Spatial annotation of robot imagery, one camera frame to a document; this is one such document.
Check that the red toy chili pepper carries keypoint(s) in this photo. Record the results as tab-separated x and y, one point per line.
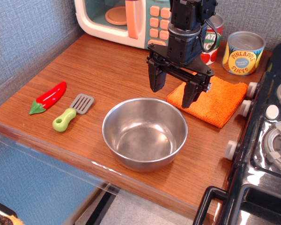
48	99

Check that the white stove knob lower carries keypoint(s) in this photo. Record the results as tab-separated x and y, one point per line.
230	150

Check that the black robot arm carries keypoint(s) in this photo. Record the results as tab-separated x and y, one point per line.
191	13

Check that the orange folded cloth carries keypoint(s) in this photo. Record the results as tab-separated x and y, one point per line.
217	105

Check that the white stove knob middle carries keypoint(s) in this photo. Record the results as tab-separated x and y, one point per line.
245	107

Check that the tomato sauce can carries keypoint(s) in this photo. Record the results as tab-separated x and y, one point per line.
212	40

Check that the toy microwave oven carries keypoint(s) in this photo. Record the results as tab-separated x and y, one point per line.
135	23

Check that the orange fuzzy object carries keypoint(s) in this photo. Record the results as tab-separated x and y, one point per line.
6	219

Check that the clear acrylic barrier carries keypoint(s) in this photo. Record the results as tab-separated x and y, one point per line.
46	185

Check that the white stove knob upper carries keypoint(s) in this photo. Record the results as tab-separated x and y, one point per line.
251	89

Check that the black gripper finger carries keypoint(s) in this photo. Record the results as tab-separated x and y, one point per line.
192	91
157	76

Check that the black toy stove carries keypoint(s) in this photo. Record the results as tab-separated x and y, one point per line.
253	196

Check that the pineapple slices can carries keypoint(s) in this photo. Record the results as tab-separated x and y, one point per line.
243	52

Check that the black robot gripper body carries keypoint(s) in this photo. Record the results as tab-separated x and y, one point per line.
181	57

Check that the white stove knob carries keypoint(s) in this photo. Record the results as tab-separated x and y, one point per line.
251	89
245	107
230	150

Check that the silver metal pot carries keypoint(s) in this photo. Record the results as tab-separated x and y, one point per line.
144	134

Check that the green handled grey toy spatula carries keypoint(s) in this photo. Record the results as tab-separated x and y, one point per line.
80	105

